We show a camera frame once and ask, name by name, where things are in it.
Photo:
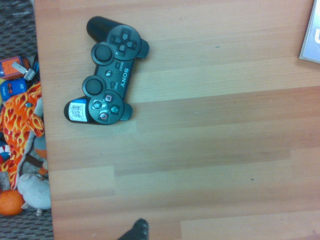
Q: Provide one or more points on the white grey plush animal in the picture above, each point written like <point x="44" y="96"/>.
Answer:
<point x="35" y="192"/>

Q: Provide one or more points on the Captain America plush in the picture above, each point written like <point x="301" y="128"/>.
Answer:
<point x="4" y="155"/>

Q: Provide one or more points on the orange flame pattern plush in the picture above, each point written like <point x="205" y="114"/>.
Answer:
<point x="20" y="120"/>

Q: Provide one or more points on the blue police toy car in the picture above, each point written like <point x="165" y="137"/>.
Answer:
<point x="12" y="88"/>

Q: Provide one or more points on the magazine with white border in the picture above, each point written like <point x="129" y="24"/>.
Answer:
<point x="312" y="37"/>

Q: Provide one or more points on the black Sony gamepad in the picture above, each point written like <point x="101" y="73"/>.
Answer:
<point x="110" y="75"/>

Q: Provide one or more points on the orange toy car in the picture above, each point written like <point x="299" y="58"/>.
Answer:
<point x="10" y="68"/>

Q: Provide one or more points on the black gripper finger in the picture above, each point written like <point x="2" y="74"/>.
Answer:
<point x="137" y="230"/>

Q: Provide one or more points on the grey wicker basket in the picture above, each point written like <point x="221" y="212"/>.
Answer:
<point x="15" y="25"/>

